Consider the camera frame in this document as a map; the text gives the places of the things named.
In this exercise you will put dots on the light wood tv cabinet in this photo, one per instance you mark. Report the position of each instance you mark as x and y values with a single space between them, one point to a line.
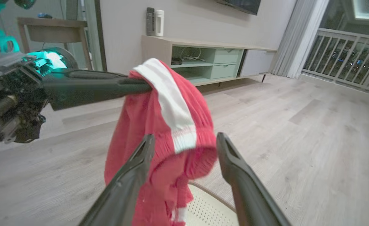
159 47

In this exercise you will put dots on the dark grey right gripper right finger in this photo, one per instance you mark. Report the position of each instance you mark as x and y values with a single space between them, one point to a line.
247 188

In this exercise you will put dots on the pale grey curtain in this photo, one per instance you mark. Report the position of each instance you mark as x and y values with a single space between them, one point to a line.
300 37

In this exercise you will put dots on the black wall television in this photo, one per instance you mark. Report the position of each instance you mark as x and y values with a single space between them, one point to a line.
240 5

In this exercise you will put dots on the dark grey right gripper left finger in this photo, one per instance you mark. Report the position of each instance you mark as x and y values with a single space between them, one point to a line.
124 188

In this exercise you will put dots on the dark grey upright device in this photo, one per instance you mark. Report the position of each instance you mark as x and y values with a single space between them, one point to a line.
150 22

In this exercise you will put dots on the white balcony railing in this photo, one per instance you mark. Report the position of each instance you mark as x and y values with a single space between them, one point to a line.
344 56

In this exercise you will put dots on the white cabinet door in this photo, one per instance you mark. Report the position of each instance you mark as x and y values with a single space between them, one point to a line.
256 62

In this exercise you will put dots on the white upright bottle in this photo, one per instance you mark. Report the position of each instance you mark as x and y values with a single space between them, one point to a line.
159 23

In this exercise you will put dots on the pale green drawer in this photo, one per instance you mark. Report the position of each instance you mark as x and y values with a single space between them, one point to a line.
228 56
223 71

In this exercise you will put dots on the cream plastic laundry basket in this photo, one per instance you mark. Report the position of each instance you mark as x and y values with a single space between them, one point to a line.
209 207

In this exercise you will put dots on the small blue object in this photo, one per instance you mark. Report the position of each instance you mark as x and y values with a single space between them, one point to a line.
44 15

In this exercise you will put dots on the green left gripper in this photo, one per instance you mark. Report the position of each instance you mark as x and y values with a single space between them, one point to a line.
12 97

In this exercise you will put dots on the red and white garment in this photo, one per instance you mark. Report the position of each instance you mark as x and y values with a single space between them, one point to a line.
146 125

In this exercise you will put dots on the wooden table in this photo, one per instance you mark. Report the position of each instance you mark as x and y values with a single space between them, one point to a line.
52 31

